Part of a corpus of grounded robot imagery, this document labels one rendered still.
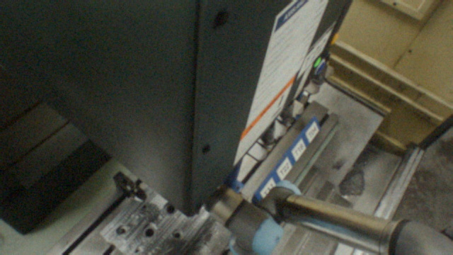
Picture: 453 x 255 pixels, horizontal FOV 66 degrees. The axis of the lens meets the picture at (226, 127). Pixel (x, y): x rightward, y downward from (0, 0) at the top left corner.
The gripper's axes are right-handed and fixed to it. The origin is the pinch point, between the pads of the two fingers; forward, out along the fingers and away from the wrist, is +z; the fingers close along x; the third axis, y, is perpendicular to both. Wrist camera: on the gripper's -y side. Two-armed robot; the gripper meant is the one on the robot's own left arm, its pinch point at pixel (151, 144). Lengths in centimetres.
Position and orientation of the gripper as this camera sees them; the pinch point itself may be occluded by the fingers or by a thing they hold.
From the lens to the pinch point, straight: 83.0
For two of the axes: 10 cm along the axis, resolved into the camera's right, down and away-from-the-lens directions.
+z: -7.9, -5.6, 2.4
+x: 6.0, -6.3, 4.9
